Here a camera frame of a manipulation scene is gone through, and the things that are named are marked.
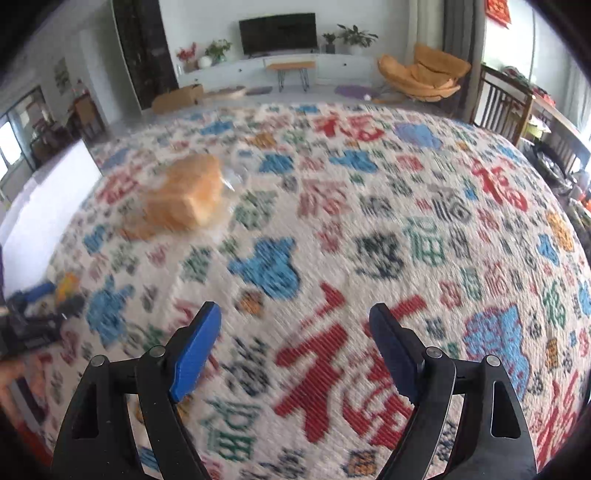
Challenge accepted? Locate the small dark potted plant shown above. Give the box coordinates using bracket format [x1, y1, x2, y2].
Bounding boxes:
[322, 32, 337, 54]

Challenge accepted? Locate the small wooden bench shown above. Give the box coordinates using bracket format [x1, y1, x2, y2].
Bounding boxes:
[266, 61, 317, 92]

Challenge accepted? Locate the red wall hanging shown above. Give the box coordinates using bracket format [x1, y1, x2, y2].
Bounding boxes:
[485, 0, 511, 28]

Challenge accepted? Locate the person's hand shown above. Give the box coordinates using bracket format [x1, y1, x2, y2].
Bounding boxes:
[0, 359, 25, 397]

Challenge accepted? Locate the patterned woven table cloth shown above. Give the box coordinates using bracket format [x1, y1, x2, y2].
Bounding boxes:
[27, 103, 590, 479]

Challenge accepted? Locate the green potted plant right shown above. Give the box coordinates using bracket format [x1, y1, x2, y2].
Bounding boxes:
[338, 24, 379, 55]

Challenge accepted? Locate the bagged bread slice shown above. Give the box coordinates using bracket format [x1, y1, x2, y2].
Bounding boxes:
[118, 153, 246, 241]

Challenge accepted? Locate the dark tall display cabinet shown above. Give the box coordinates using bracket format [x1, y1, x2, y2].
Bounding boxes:
[111, 0, 178, 110]

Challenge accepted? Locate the brown cardboard box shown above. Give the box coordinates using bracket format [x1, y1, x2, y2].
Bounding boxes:
[151, 84, 204, 115]

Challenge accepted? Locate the orange lounge chair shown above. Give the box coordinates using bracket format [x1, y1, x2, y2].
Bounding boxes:
[378, 43, 472, 103]

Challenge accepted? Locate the black flat television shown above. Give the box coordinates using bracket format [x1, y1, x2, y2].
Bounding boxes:
[238, 13, 318, 56]

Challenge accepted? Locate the dark wooden chair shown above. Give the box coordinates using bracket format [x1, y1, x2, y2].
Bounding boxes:
[471, 64, 535, 146]

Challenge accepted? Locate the orange yellow small snack packet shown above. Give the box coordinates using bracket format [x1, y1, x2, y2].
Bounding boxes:
[54, 271, 80, 304]

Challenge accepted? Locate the white cardboard box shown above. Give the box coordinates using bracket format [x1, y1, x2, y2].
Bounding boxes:
[1, 141, 101, 297]

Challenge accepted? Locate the green plant white vase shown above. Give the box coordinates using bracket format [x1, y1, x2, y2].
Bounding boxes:
[197, 39, 232, 69]

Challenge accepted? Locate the white tv cabinet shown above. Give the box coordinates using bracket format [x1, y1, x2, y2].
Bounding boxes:
[177, 53, 381, 92]

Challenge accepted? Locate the red flower vase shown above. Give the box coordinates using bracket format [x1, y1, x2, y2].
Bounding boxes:
[176, 42, 197, 73]

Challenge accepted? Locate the purple round floor mat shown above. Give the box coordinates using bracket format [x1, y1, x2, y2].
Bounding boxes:
[335, 85, 377, 101]

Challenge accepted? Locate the wooden dining table set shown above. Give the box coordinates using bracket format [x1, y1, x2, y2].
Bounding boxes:
[66, 93, 106, 142]

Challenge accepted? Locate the grey curtain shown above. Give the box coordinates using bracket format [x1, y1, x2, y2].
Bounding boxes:
[443, 0, 486, 123]

